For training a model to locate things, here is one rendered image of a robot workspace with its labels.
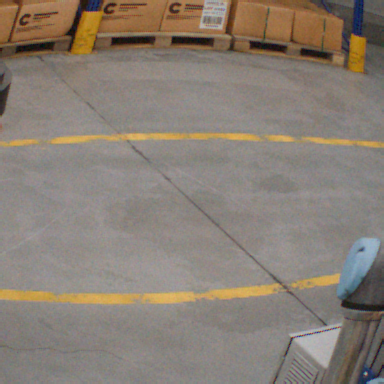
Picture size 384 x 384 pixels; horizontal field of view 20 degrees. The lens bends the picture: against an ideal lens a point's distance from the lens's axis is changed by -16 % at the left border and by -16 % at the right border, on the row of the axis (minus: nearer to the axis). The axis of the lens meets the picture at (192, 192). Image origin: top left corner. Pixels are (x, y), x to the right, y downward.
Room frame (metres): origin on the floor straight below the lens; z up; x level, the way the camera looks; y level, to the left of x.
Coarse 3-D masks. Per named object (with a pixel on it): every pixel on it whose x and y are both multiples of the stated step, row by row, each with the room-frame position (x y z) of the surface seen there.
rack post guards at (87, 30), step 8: (88, 16) 8.35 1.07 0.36; (96, 16) 8.39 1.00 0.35; (80, 24) 8.37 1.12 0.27; (88, 24) 8.36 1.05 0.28; (96, 24) 8.40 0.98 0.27; (80, 32) 8.35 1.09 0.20; (88, 32) 8.37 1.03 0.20; (96, 32) 8.43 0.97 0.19; (80, 40) 8.35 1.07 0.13; (88, 40) 8.39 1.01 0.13; (352, 40) 9.79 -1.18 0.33; (360, 40) 9.79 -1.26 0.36; (72, 48) 8.38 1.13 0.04; (80, 48) 8.36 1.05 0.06; (88, 48) 8.40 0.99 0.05; (352, 48) 9.78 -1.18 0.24; (360, 48) 9.80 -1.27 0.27; (352, 56) 9.77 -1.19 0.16; (360, 56) 9.80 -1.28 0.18; (352, 64) 9.77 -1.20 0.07; (360, 64) 9.81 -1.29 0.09
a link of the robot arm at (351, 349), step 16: (368, 240) 1.86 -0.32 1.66; (352, 256) 1.86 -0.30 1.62; (368, 256) 1.82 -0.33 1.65; (352, 272) 1.81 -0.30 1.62; (368, 272) 1.80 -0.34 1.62; (352, 288) 1.80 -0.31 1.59; (368, 288) 1.80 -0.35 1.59; (352, 304) 1.80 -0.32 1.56; (368, 304) 1.79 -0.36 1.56; (352, 320) 1.80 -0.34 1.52; (368, 320) 1.79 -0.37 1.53; (352, 336) 1.78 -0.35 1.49; (368, 336) 1.78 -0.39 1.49; (336, 352) 1.79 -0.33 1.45; (352, 352) 1.77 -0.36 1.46; (368, 352) 1.79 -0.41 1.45; (336, 368) 1.76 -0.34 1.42; (352, 368) 1.76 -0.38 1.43
